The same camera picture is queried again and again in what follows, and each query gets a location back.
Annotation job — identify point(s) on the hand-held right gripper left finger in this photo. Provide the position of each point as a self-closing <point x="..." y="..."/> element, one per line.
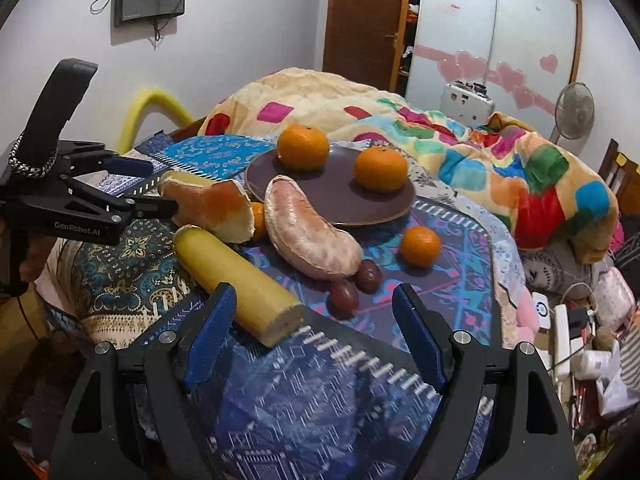
<point x="210" y="337"/>

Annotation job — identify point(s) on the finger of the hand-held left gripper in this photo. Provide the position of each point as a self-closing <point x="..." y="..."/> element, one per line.
<point x="130" y="166"/>
<point x="150" y="209"/>

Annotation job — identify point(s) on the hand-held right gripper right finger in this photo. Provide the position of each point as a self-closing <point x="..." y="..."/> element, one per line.
<point x="420" y="337"/>

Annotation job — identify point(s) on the pomelo piece with rind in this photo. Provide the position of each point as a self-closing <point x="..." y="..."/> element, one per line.
<point x="210" y="207"/>

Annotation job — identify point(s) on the yellow sugarcane piece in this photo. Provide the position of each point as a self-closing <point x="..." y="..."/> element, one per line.
<point x="235" y="280"/>

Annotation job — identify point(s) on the dark red plum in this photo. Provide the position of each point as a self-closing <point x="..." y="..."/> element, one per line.
<point x="369" y="275"/>
<point x="344" y="297"/>

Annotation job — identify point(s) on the peeled pomelo segment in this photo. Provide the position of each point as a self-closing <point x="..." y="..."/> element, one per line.
<point x="305" y="240"/>

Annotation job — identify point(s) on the brown round plate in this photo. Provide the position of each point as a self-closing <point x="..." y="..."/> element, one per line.
<point x="340" y="202"/>

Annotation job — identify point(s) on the yellow foam tube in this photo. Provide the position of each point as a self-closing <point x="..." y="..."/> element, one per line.
<point x="150" y="97"/>

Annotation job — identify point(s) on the blue patterned bedsheet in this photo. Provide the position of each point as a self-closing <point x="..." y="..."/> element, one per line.
<point x="300" y="410"/>

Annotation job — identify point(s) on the white power strip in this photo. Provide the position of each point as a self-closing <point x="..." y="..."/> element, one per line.
<point x="562" y="340"/>

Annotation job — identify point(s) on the grey cloth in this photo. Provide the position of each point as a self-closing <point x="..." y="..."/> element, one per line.
<point x="560" y="265"/>

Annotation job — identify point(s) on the white jar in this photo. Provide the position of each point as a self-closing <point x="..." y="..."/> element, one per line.
<point x="594" y="364"/>

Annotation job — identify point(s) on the colourful patchwork blanket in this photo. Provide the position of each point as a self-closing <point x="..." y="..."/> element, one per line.
<point x="450" y="160"/>

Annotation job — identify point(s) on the pink quilted bag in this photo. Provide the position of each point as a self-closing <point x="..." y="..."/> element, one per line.
<point x="615" y="297"/>

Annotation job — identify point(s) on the small white appliance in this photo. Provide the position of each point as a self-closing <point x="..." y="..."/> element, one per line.
<point x="467" y="102"/>

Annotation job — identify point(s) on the wooden headboard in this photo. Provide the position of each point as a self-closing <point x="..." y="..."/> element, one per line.
<point x="617" y="167"/>

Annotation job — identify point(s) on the standing fan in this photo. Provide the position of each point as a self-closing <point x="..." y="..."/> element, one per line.
<point x="575" y="110"/>

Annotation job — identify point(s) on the brown wooden door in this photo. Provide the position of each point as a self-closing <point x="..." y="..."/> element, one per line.
<point x="365" y="20"/>

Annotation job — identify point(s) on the wardrobe with heart stickers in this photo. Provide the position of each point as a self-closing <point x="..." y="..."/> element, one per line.
<point x="500" y="25"/>

